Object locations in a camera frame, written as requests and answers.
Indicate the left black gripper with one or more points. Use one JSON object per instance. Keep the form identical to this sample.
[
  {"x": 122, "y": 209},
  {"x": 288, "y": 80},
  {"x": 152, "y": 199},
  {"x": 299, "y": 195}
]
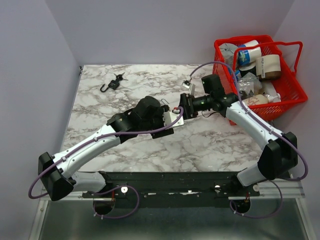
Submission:
[{"x": 166, "y": 132}]

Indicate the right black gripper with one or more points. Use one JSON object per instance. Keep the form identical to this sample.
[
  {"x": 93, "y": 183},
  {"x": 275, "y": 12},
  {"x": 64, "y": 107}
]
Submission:
[{"x": 186, "y": 103}]

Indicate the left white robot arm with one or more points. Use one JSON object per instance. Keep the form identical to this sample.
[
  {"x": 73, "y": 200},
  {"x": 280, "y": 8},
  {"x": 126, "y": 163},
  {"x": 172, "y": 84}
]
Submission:
[{"x": 59, "y": 173}]

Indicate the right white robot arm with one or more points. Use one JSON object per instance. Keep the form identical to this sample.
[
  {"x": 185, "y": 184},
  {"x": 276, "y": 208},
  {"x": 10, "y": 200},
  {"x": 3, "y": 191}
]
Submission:
[{"x": 278, "y": 154}]

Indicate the black padlock with keys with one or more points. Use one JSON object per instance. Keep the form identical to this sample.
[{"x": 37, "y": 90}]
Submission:
[{"x": 113, "y": 84}]

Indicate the clear plastic bag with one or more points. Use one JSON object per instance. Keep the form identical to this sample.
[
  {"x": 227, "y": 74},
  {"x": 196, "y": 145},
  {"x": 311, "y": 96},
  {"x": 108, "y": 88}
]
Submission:
[{"x": 249, "y": 85}]

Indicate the grey crumpled bag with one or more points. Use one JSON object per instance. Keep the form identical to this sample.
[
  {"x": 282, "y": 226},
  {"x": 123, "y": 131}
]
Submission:
[{"x": 228, "y": 52}]

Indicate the beige lotion pump bottle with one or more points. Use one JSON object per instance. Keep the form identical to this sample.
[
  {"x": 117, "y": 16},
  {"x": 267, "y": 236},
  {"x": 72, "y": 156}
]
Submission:
[{"x": 262, "y": 99}]

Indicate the white blue paper cup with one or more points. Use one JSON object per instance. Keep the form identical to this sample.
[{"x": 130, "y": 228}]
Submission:
[{"x": 248, "y": 56}]

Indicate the red plastic basket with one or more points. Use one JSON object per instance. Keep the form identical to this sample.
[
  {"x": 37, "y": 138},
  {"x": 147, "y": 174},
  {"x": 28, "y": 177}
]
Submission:
[{"x": 287, "y": 85}]

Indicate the beige tape roll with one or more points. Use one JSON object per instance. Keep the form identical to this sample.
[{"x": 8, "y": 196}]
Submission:
[{"x": 268, "y": 67}]

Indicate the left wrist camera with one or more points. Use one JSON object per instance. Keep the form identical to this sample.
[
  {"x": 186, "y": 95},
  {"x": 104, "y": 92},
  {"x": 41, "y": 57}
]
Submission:
[{"x": 173, "y": 118}]

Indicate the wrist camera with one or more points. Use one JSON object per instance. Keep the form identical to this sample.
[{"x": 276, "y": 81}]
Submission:
[
  {"x": 189, "y": 86},
  {"x": 173, "y": 118}
]

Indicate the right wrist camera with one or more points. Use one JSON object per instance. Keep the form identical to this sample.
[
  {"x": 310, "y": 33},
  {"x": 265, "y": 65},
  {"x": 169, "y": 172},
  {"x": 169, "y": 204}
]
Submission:
[{"x": 189, "y": 86}]

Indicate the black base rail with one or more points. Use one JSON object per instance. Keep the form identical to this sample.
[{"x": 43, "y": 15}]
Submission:
[{"x": 171, "y": 189}]

